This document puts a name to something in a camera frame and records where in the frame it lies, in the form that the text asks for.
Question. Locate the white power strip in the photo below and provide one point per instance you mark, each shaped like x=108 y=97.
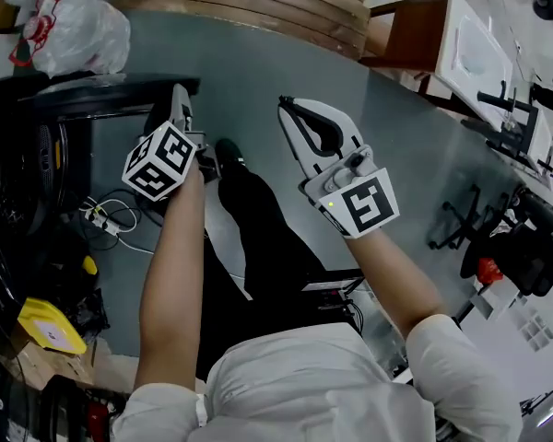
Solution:
x=102 y=219

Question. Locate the wooden stand with white sink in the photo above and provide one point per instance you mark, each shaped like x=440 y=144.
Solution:
x=447 y=44

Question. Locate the person's left forearm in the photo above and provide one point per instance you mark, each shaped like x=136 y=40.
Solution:
x=170 y=270

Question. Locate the black faucet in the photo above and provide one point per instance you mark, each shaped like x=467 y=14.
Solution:
x=490 y=98

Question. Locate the person's black shoe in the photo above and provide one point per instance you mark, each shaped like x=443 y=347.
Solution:
x=229 y=151

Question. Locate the person's white shirt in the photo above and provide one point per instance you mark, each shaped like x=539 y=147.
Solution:
x=304 y=385

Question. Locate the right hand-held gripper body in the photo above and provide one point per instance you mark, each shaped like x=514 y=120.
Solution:
x=364 y=201

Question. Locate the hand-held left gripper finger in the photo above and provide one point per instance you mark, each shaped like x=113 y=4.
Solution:
x=182 y=98

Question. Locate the person's black trouser leg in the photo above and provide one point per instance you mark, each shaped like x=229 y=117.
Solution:
x=267 y=247

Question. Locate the wooden slatted platform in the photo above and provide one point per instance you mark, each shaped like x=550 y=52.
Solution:
x=267 y=3

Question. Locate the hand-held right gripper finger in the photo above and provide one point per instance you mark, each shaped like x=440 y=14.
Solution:
x=297 y=145
x=350 y=129

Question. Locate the black bin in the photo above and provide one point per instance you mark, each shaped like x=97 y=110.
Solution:
x=87 y=309

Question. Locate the yellow bin lid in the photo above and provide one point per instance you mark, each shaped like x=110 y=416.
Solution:
x=50 y=327

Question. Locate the black cabinet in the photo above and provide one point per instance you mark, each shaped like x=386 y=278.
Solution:
x=9 y=191

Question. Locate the person's right forearm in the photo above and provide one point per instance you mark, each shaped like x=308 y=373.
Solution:
x=387 y=279

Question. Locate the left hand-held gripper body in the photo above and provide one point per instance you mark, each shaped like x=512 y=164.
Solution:
x=159 y=164

